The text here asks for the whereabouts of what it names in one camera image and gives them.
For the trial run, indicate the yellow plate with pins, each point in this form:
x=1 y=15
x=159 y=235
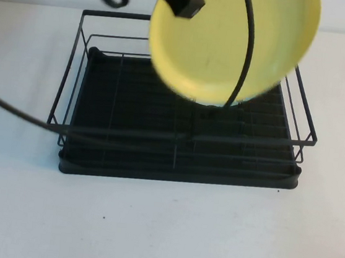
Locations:
x=206 y=52

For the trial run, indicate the black plastic drip tray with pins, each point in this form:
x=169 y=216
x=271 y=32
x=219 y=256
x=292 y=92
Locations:
x=150 y=107

